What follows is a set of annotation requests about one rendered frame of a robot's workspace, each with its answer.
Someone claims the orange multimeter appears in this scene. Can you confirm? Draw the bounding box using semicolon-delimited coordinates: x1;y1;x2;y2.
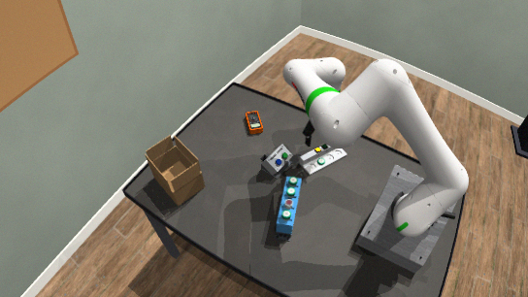
246;111;263;134

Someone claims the blue tube rack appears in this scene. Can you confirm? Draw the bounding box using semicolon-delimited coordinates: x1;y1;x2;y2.
276;177;301;234

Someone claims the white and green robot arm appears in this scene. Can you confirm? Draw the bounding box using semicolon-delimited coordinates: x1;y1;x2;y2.
282;57;469;237

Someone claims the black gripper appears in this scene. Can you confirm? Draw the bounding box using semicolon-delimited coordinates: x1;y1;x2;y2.
303;120;314;147

